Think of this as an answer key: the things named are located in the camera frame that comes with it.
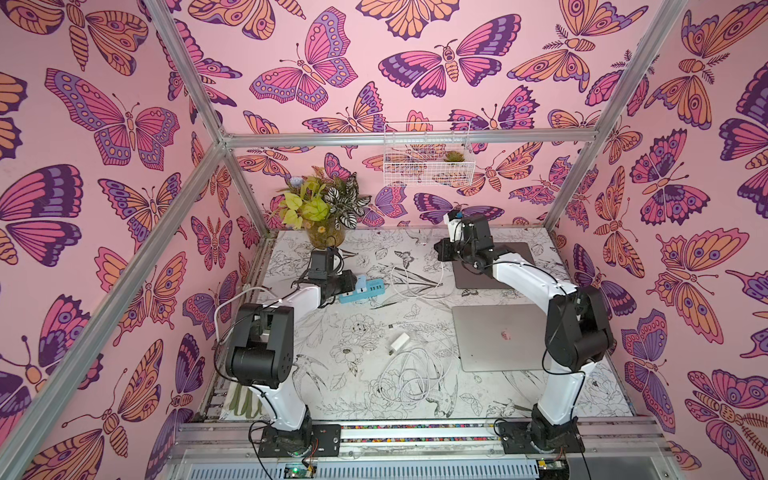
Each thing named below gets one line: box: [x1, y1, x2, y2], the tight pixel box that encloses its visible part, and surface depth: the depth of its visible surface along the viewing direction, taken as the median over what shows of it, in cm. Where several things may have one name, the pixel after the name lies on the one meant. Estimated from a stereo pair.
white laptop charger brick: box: [391, 332, 410, 351], surface depth 89 cm
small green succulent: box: [444, 150, 465, 162], surface depth 94 cm
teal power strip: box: [339, 278, 385, 304], surface depth 102 cm
